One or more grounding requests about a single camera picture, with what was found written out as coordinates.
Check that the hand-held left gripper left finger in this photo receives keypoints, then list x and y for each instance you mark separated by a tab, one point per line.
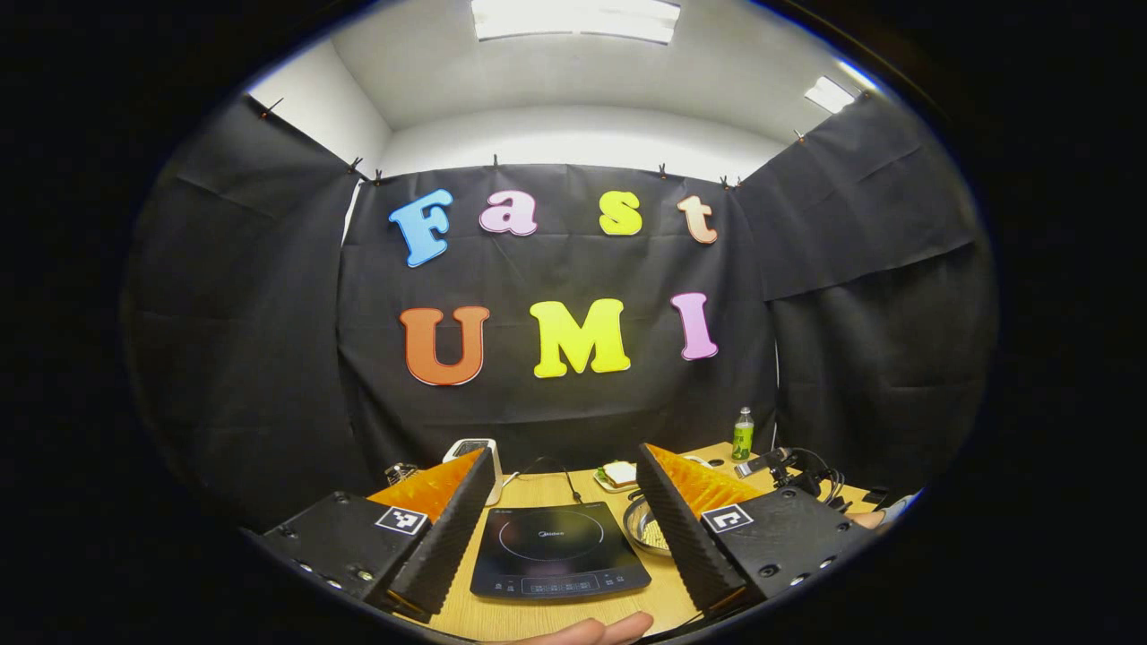
448	537

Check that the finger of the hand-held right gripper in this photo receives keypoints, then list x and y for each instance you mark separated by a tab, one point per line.
760	464

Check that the white rectangular plate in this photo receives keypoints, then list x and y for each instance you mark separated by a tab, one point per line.
609	488

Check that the large ceiling light panel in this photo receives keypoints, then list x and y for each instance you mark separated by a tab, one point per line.
573	20

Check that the small ceiling light panel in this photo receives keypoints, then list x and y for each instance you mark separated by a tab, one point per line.
829	94

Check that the green label drink bottle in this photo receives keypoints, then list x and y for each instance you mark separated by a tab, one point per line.
743	441

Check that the stainless steel pot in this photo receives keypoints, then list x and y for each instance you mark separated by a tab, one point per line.
636	528

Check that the sandwich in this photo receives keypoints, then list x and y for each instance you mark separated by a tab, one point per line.
620	473

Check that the black induction cooktop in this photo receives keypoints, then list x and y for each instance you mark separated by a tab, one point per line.
556	546

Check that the white toaster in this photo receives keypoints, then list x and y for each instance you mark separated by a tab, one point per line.
495	484

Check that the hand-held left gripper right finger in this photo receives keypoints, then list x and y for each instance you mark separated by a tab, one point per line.
685	537

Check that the pile of soybeans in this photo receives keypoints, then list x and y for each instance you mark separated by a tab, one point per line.
657	536

